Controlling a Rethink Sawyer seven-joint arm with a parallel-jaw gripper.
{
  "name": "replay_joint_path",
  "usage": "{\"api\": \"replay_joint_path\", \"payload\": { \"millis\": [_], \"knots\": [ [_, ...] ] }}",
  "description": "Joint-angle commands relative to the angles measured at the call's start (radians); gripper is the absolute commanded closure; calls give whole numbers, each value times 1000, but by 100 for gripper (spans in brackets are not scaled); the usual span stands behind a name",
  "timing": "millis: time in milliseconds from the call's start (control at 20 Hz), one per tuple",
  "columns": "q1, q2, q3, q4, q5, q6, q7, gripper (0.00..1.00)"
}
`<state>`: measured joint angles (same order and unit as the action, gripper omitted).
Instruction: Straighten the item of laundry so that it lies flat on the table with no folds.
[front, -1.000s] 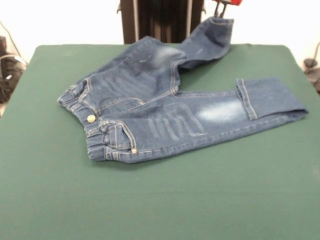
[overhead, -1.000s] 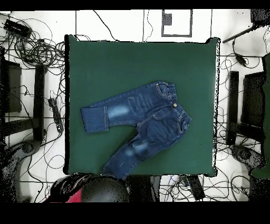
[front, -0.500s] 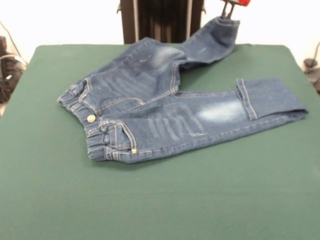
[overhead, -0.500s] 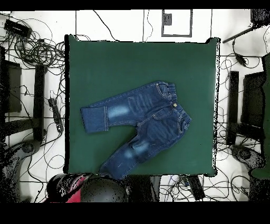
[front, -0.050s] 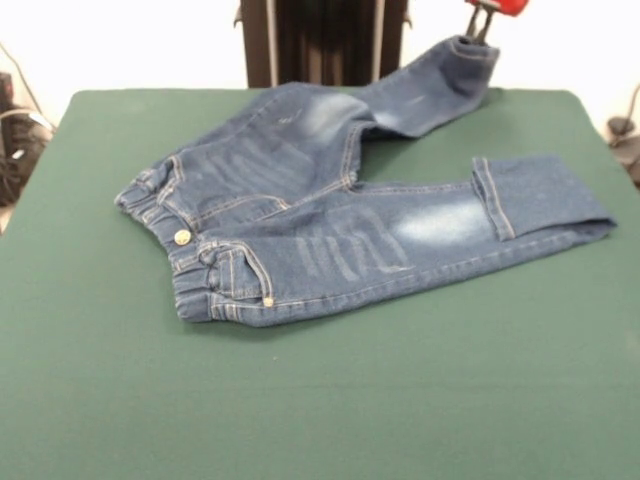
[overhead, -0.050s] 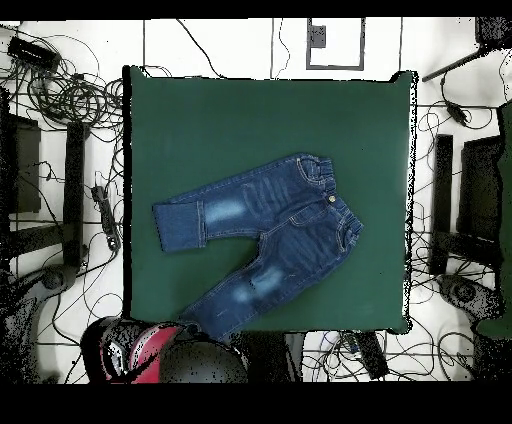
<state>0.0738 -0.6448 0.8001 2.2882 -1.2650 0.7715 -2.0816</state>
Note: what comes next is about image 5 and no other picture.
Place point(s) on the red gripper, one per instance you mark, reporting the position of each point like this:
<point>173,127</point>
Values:
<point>500,5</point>

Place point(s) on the blue denim jeans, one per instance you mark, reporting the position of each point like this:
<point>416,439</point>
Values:
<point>325,225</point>

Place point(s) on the black floor device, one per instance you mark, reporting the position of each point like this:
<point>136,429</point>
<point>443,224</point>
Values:
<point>620,125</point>

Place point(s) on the black equipment pile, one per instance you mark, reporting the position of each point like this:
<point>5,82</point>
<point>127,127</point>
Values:
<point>20,150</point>

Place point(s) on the dark green table cloth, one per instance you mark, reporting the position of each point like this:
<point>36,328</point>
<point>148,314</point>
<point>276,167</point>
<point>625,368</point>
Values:
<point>150,400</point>

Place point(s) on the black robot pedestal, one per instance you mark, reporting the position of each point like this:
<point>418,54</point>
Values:
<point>325,45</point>

